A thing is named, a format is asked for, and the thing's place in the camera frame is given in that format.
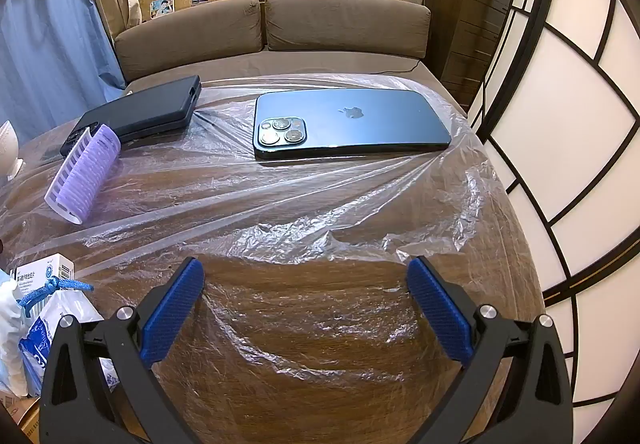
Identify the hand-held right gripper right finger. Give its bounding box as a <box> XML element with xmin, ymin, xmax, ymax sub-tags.
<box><xmin>406</xmin><ymin>256</ymin><xmax>573</xmax><ymax>444</ymax></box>

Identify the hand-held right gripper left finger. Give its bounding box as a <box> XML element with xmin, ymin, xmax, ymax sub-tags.
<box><xmin>40</xmin><ymin>256</ymin><xmax>206</xmax><ymax>444</ymax></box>

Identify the blue white tissue packet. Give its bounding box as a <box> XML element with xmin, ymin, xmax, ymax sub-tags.
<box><xmin>20</xmin><ymin>291</ymin><xmax>121</xmax><ymax>397</ymax></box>

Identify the white grey medicine box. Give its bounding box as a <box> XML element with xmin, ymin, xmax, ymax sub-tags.
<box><xmin>14</xmin><ymin>253</ymin><xmax>76</xmax><ymax>292</ymax></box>

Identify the cardboard box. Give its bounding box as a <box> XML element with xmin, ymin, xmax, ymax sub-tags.
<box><xmin>0</xmin><ymin>391</ymin><xmax>41</xmax><ymax>444</ymax></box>

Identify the blue smartphone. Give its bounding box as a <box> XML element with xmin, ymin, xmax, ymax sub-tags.
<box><xmin>253</xmin><ymin>89</ymin><xmax>452</xmax><ymax>161</ymax></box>

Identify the black flat box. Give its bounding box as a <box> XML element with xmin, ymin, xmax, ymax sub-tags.
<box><xmin>60</xmin><ymin>75</ymin><xmax>202</xmax><ymax>159</ymax></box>

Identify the black framed folding screen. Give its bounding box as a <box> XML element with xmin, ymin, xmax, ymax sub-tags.
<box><xmin>467</xmin><ymin>0</ymin><xmax>640</xmax><ymax>444</ymax></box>

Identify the white footed bowl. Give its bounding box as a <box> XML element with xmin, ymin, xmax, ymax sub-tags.
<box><xmin>0</xmin><ymin>120</ymin><xmax>25</xmax><ymax>181</ymax></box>

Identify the brown sofa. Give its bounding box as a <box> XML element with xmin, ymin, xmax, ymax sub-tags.
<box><xmin>114</xmin><ymin>0</ymin><xmax>441</xmax><ymax>92</ymax></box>

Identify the brown sofa back cushion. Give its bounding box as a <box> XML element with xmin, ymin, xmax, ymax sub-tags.
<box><xmin>114</xmin><ymin>0</ymin><xmax>263</xmax><ymax>82</ymax></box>
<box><xmin>264</xmin><ymin>0</ymin><xmax>432</xmax><ymax>59</ymax></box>

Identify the dark wooden cabinet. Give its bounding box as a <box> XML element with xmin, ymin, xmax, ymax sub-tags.
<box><xmin>424</xmin><ymin>0</ymin><xmax>518</xmax><ymax>112</ymax></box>

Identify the blue curtain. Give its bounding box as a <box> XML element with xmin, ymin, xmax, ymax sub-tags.
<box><xmin>0</xmin><ymin>0</ymin><xmax>126</xmax><ymax>135</ymax></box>

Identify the thin black cable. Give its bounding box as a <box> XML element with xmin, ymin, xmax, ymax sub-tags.
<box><xmin>370</xmin><ymin>61</ymin><xmax>418</xmax><ymax>75</ymax></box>

